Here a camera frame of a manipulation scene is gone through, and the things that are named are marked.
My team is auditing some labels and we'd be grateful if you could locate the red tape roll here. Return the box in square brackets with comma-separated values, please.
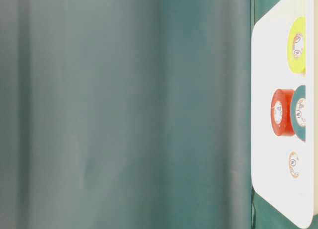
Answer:
[270, 89, 295, 137]

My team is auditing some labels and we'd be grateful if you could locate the teal green tape roll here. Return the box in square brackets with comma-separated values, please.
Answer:
[290, 85, 306, 142]

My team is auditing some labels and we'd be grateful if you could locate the white tape roll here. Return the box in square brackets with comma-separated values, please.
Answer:
[285, 149, 305, 183]

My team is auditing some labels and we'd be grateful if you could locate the yellow tape roll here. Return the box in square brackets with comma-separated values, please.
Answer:
[287, 16, 306, 74]

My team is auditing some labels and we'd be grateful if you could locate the white plastic tray case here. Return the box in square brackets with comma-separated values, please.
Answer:
[250, 0, 314, 229]

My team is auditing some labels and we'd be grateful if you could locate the green backdrop curtain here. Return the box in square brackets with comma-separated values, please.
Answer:
[0, 0, 252, 229]

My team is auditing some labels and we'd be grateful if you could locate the green table cloth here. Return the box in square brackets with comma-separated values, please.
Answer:
[250, 0, 318, 229]

